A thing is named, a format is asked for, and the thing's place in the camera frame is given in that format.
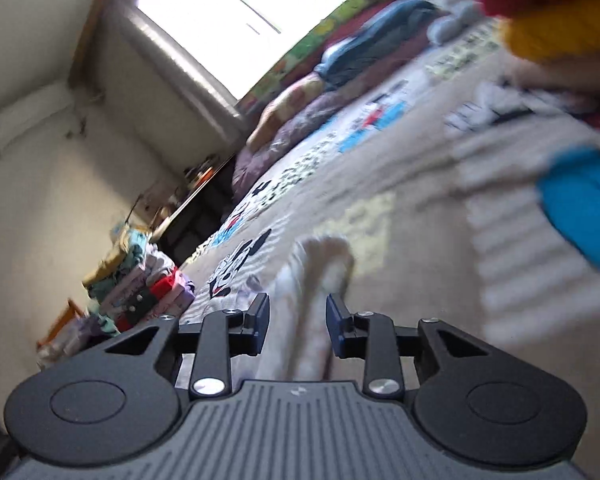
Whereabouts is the orange wooden frame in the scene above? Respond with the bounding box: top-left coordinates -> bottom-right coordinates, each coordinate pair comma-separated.
35,297 -> 89,357

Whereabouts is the purple quilt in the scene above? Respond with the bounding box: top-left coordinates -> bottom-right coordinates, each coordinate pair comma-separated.
230,87 -> 352,207

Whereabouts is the orange patterned pillow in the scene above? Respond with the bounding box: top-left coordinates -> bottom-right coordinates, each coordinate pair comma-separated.
246,72 -> 327,154

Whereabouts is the bright window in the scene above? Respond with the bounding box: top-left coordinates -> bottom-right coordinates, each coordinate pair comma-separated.
136,0 -> 377,102

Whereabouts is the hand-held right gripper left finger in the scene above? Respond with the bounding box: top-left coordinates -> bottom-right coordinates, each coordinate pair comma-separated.
102,292 -> 271,402

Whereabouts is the grey curtain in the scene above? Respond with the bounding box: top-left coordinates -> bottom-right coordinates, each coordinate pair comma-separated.
99,0 -> 247,147

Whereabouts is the pile of folded clothes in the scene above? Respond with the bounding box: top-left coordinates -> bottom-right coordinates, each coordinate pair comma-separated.
81,221 -> 197,337

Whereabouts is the printed cartoon blanket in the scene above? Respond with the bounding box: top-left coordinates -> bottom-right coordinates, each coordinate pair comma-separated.
177,0 -> 600,391

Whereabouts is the dark desk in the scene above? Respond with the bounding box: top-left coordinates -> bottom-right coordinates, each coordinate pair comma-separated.
149,154 -> 242,267

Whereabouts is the white air conditioner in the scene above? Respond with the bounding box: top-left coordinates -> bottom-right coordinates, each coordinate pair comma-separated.
0,80 -> 79,157

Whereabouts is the white plush toy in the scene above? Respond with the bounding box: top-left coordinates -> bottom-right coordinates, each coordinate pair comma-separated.
426,0 -> 487,44

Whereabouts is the blue cloth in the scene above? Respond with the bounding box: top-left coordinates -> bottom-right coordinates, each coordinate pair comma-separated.
536,147 -> 600,279

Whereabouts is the blue quilt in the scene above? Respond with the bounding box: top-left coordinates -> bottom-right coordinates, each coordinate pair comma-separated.
312,0 -> 439,92

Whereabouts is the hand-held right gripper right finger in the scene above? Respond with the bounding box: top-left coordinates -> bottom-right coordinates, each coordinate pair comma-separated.
326,292 -> 486,401

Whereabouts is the yellow cloth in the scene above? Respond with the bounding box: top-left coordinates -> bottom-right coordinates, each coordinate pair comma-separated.
499,0 -> 600,64

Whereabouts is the white cloth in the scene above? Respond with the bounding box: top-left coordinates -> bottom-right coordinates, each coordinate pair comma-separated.
271,235 -> 356,382

